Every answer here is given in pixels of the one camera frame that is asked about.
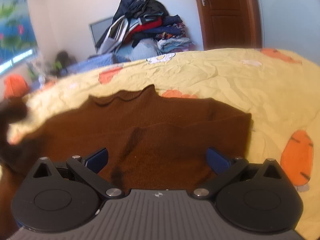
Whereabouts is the dark bag with green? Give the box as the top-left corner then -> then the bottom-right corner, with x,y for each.
51,50 -> 77,77

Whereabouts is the lotus wall poster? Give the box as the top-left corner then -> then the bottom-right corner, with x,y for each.
0,0 -> 39,74

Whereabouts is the blue blanket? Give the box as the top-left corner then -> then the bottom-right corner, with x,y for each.
60,53 -> 130,77

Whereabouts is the light blue pillow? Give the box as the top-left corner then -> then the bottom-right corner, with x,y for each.
116,39 -> 162,62

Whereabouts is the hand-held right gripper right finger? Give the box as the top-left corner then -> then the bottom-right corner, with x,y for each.
191,147 -> 290,199

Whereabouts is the pile of mixed clothes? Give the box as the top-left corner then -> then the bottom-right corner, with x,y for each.
96,0 -> 195,55

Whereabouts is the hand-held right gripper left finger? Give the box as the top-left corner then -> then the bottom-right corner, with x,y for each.
25,147 -> 123,199

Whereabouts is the yellow carrot print bed sheet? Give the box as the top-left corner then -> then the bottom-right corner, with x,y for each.
7,47 -> 320,240

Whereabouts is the brown knit sweater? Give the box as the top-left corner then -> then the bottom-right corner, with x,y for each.
0,84 -> 253,233

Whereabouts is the brown wooden door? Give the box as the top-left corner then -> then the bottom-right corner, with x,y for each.
191,0 -> 263,51

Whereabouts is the grey framed board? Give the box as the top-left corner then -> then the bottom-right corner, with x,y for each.
89,16 -> 115,54

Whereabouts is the orange bag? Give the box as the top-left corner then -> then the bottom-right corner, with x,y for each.
4,74 -> 30,99

